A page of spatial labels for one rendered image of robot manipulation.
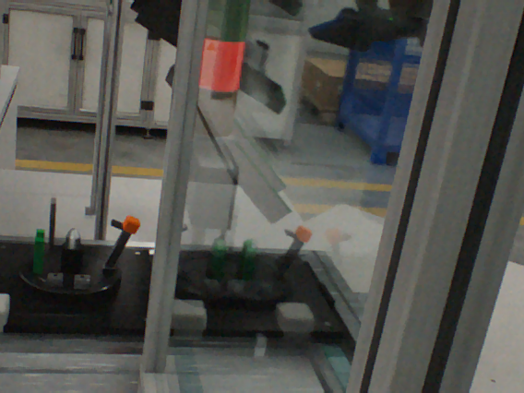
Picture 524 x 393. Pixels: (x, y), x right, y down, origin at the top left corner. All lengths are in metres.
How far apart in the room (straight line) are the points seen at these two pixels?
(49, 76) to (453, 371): 4.83
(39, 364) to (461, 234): 0.78
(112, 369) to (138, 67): 4.15
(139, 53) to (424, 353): 4.80
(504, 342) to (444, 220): 1.18
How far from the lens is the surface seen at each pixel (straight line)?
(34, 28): 4.98
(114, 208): 1.63
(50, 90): 5.05
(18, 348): 0.96
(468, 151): 0.21
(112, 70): 1.18
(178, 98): 0.78
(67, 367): 0.96
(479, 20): 0.21
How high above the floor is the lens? 1.48
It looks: 20 degrees down
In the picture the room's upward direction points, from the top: 9 degrees clockwise
